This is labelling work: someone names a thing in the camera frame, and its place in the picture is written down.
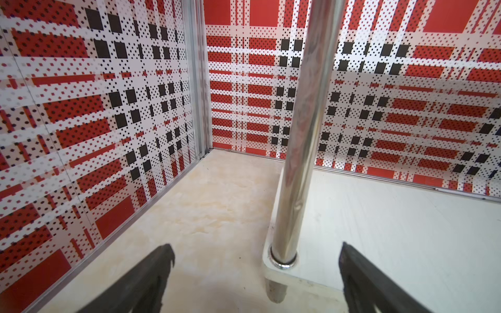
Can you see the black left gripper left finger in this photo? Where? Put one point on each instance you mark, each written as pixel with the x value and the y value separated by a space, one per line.
pixel 141 289

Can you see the white two-tier metal shelf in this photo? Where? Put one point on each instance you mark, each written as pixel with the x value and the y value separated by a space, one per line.
pixel 408 155

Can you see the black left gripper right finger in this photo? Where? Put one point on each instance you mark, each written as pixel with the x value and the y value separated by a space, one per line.
pixel 368 289

